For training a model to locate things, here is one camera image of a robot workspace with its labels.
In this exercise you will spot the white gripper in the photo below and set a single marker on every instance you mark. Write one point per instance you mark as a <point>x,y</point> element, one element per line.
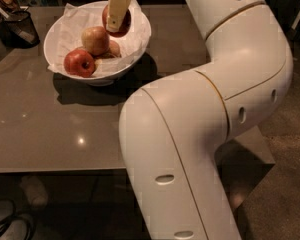
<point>117,11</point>

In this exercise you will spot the red apple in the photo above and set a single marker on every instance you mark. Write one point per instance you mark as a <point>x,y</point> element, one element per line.
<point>124,28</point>
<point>80,63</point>

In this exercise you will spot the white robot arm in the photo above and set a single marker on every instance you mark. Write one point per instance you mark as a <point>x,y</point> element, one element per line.
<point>171,128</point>

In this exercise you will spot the yellow-red apple middle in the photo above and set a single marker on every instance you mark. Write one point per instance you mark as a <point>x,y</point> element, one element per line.
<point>95,40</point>

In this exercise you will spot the yellowish apple hidden underneath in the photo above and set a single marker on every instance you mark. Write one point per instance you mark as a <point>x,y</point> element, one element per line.
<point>114,51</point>

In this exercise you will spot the white bowl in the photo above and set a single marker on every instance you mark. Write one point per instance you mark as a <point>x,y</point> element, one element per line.
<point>56,44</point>

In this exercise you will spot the white paper liner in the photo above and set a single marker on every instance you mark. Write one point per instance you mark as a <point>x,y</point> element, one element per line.
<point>73,24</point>

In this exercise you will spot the black mesh basket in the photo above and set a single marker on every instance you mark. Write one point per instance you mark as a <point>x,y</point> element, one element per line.
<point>22,31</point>

